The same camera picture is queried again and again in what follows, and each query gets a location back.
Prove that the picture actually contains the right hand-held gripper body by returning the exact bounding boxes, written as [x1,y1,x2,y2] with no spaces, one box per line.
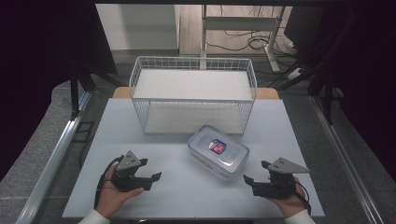
[252,157,311,199]

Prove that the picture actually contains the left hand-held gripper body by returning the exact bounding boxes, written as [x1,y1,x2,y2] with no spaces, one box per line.
[110,149,154,193]

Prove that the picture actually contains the clear plastic food container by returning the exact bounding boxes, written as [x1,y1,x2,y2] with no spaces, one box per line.
[187,124,251,182]

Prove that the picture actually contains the white wire shelf rack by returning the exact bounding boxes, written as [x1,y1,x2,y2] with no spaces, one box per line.
[128,55,259,137]

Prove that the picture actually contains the person's left hand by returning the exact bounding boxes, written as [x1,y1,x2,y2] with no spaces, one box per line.
[94,163,146,219]

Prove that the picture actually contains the person's right hand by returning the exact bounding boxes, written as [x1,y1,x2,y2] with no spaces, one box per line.
[269,176,308,219]

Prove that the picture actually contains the black metal stand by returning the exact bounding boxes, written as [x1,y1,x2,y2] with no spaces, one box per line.
[270,8,370,126]
[68,60,123,121]

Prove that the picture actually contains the white power strip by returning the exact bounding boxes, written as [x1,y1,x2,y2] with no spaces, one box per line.
[286,66,304,81]

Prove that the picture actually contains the white panel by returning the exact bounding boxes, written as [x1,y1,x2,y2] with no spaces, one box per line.
[95,3,181,51]

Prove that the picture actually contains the dark curtain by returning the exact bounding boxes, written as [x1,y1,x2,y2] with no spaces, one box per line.
[0,0,119,182]
[321,0,396,183]

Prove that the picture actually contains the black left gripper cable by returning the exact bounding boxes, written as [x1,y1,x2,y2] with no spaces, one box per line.
[93,155,125,210]

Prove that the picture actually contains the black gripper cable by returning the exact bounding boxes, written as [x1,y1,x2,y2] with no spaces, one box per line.
[291,181,313,217]
[93,155,125,210]

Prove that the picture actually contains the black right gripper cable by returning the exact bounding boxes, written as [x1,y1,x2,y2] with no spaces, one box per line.
[291,181,313,217]

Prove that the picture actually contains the aluminium rail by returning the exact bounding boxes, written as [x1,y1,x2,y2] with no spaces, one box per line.
[14,91,93,224]
[309,94,396,224]

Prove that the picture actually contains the black floor cables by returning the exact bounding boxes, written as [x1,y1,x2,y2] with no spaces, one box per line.
[205,5,302,59]

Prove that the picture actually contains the white metal desk frame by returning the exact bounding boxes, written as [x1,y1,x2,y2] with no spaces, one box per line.
[200,4,287,73]

